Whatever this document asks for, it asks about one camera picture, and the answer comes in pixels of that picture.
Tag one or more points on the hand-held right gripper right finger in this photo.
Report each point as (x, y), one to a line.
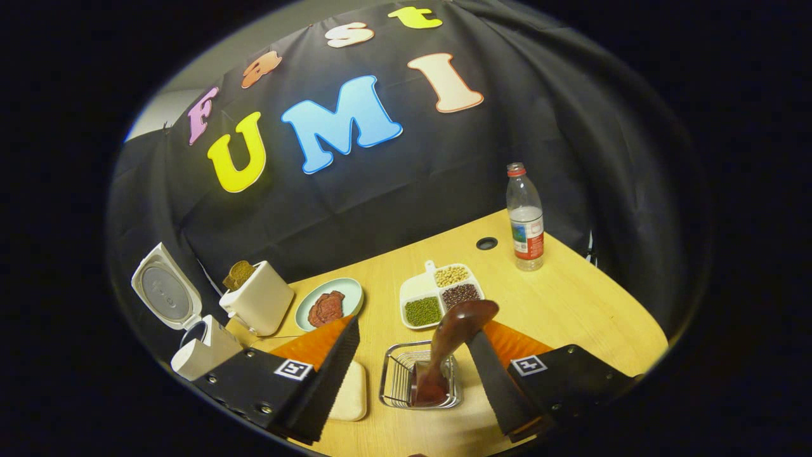
(501, 393)

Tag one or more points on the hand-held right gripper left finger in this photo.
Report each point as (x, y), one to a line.
(327, 387)

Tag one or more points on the clear box of rice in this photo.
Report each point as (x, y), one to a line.
(352, 393)

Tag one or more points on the brown wooden spoon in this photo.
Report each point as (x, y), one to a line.
(460, 320)

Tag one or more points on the white rice cooker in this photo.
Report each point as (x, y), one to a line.
(166, 298)

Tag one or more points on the red meat slice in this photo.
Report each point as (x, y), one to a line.
(327, 308)

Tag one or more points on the light green plate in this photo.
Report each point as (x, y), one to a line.
(349, 292)

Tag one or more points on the white toaster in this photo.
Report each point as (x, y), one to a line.
(263, 301)

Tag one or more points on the white divided bean tray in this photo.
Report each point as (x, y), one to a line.
(415, 289)

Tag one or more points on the brown bread slice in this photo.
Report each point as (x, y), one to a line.
(238, 276)

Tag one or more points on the clear plastic water bottle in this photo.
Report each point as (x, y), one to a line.
(526, 228)

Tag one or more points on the black backdrop cloth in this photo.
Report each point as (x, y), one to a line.
(539, 127)

